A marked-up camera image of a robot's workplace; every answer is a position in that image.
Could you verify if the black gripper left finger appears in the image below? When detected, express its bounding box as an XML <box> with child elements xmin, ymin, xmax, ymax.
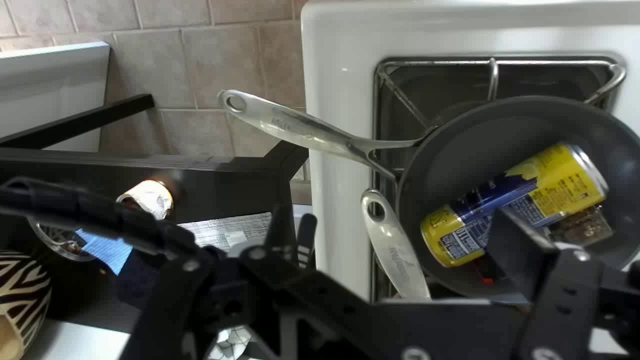
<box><xmin>118</xmin><ymin>246</ymin><xmax>232</xmax><ymax>360</ymax></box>

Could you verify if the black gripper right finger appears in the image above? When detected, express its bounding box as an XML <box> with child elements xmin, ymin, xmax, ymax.
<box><xmin>486</xmin><ymin>209</ymin><xmax>606</xmax><ymax>360</ymax></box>

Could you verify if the yellow can with blue label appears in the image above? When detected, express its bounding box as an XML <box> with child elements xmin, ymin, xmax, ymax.
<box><xmin>418</xmin><ymin>140</ymin><xmax>609</xmax><ymax>270</ymax></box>

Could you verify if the white gas stove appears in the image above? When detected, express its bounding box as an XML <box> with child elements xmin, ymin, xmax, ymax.
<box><xmin>298</xmin><ymin>0</ymin><xmax>640</xmax><ymax>355</ymax></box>

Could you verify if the blue paper note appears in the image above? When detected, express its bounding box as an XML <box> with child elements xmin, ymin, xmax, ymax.
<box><xmin>74</xmin><ymin>228</ymin><xmax>135</xmax><ymax>276</ymax></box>

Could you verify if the white printed paper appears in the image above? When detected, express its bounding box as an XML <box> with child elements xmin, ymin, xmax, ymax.
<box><xmin>177</xmin><ymin>209</ymin><xmax>316</xmax><ymax>257</ymax></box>

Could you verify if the white paper roll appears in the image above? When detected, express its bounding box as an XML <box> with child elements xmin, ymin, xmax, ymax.
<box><xmin>114</xmin><ymin>178</ymin><xmax>175</xmax><ymax>221</ymax></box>

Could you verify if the zebra pattern container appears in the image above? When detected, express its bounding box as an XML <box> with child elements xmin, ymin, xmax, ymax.
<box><xmin>0</xmin><ymin>250</ymin><xmax>53</xmax><ymax>360</ymax></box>

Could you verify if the large black burner grate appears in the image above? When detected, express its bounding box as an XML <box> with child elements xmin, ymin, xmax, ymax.
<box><xmin>370</xmin><ymin>53</ymin><xmax>629</xmax><ymax>301</ymax></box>

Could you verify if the white cabinet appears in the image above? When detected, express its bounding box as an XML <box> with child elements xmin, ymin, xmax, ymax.
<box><xmin>0</xmin><ymin>40</ymin><xmax>111</xmax><ymax>154</ymax></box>

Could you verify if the black metal frame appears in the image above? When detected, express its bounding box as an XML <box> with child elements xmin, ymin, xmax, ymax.
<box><xmin>0</xmin><ymin>92</ymin><xmax>310</xmax><ymax>226</ymax></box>

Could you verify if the thick black cable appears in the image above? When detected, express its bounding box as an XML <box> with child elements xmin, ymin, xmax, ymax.
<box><xmin>0</xmin><ymin>176</ymin><xmax>201</xmax><ymax>257</ymax></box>

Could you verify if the black frying pan steel handle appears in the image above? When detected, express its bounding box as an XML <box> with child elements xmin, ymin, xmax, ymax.
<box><xmin>217</xmin><ymin>88</ymin><xmax>640</xmax><ymax>301</ymax></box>

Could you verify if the dark pot with steel handle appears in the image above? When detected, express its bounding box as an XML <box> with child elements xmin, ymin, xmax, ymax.
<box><xmin>359</xmin><ymin>188</ymin><xmax>433</xmax><ymax>301</ymax></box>

